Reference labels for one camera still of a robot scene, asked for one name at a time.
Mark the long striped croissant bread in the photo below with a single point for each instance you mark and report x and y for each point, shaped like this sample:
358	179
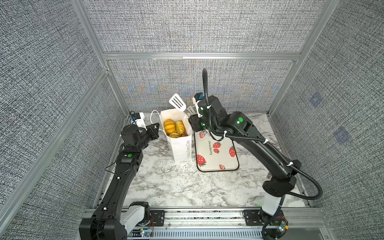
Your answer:
180	128

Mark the white paper gift bag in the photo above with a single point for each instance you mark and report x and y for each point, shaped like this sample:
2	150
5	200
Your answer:
181	147

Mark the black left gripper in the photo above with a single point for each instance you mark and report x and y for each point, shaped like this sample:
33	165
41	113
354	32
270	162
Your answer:
154	133

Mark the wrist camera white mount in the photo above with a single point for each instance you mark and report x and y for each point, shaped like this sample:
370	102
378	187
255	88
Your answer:
196	99
138	119

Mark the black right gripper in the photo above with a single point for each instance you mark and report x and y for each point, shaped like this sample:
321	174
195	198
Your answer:
195	123

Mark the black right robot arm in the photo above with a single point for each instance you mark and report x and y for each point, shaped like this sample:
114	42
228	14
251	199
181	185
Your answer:
211	118

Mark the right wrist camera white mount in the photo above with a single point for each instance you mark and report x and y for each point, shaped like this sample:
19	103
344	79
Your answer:
196	99

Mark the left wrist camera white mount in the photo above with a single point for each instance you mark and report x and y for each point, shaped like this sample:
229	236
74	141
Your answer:
138	119

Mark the yellow striped bun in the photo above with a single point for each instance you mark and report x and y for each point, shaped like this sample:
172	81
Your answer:
174	135
169	126

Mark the aluminium cage frame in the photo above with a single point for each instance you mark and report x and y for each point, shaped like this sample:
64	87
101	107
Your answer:
55	83

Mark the white strawberry tray black rim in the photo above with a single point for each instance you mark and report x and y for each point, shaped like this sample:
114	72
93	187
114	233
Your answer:
215	156

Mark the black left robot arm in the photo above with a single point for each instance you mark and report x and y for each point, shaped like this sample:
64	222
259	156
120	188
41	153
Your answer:
120	180

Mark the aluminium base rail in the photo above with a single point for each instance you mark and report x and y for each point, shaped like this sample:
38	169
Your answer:
175	223

